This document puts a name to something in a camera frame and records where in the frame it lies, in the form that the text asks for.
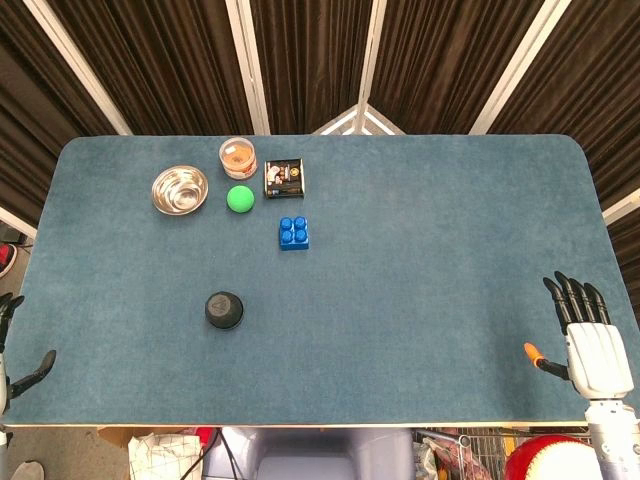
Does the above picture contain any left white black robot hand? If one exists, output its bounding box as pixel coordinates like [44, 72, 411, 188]
[0, 293, 57, 416]

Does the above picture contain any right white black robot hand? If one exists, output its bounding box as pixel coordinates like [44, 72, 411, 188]
[523, 271, 635, 400]

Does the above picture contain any black cup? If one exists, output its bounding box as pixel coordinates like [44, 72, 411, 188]
[203, 290, 245, 330]

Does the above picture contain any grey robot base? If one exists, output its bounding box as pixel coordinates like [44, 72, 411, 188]
[207, 427, 416, 480]

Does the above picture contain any grey shoe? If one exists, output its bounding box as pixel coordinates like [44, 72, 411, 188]
[9, 460, 46, 480]

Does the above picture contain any red and white ball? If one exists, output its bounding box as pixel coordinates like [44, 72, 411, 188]
[503, 433, 602, 480]

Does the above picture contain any red shoe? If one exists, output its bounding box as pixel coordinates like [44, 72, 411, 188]
[0, 243, 19, 279]

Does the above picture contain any cardboard box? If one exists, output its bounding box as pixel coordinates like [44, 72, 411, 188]
[97, 425, 169, 451]

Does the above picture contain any white grid paper bag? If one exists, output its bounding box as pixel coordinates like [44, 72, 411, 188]
[128, 433, 204, 480]

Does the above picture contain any blue felt table mat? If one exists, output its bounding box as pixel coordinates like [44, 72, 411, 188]
[0, 133, 640, 427]

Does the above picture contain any steel bowl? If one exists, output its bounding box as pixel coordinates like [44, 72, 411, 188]
[151, 165, 210, 216]

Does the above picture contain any green ball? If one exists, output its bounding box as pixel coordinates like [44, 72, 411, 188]
[226, 184, 256, 213]

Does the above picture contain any blue building block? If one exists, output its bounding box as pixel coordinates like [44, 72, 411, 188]
[278, 215, 311, 252]

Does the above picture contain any clear jar with orange contents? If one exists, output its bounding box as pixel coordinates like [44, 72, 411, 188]
[218, 136, 259, 180]

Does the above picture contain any black playing card box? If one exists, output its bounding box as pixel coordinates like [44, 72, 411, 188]
[262, 156, 307, 201]

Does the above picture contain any brown curtain folding screen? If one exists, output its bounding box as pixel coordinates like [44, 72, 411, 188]
[0, 0, 640, 251]

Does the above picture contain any metal wire cart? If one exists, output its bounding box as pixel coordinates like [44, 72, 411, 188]
[413, 428, 591, 480]

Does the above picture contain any black cable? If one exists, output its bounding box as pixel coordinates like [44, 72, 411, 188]
[199, 428, 237, 480]

